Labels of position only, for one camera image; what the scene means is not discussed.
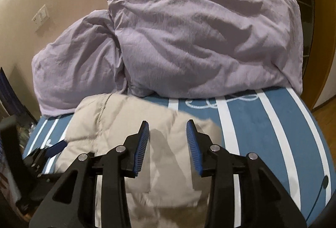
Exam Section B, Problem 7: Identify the white wall switch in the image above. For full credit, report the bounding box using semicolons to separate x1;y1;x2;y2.
32;4;50;31

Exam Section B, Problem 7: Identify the black stand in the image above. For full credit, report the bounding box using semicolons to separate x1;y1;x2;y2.
0;67;36;214

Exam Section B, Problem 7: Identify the beige puffer vest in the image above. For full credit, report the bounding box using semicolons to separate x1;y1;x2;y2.
54;93;226;228

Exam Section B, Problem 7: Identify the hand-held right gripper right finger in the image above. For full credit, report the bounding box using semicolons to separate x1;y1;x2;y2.
185;119;307;228

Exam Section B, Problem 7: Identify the lavender duvet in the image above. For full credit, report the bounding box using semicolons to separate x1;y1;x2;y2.
31;0;302;117

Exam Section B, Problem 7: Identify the large lavender pillow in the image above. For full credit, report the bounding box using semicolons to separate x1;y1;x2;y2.
150;0;336;113

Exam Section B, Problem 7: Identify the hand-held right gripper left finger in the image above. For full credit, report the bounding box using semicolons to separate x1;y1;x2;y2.
29;120;150;228

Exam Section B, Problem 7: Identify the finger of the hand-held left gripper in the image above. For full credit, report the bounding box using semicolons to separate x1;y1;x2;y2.
39;139;68;159

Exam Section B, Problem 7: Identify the blue white striped bed sheet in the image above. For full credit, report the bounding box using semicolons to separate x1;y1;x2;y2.
22;88;336;228

